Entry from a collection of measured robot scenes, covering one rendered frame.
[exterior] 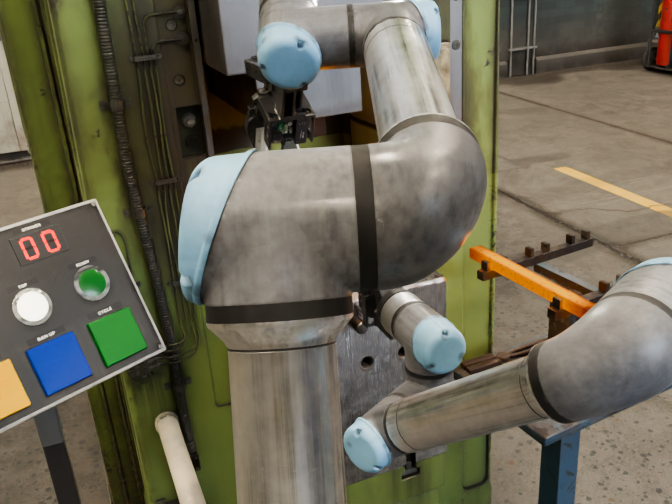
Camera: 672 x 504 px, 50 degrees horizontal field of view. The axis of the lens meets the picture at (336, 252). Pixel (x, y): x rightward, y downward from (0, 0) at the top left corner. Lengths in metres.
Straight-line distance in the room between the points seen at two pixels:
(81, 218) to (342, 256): 0.78
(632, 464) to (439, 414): 1.63
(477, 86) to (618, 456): 1.37
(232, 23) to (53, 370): 0.63
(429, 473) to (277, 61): 1.15
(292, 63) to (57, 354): 0.58
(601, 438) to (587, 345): 1.82
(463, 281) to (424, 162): 1.28
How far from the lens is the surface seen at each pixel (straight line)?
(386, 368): 1.55
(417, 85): 0.70
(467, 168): 0.58
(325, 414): 0.56
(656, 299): 0.87
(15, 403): 1.16
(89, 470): 2.66
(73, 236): 1.24
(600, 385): 0.82
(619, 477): 2.49
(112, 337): 1.22
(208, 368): 1.64
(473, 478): 2.18
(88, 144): 1.43
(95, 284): 1.23
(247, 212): 0.53
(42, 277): 1.21
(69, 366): 1.19
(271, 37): 0.88
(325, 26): 0.89
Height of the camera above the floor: 1.57
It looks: 23 degrees down
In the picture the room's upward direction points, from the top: 4 degrees counter-clockwise
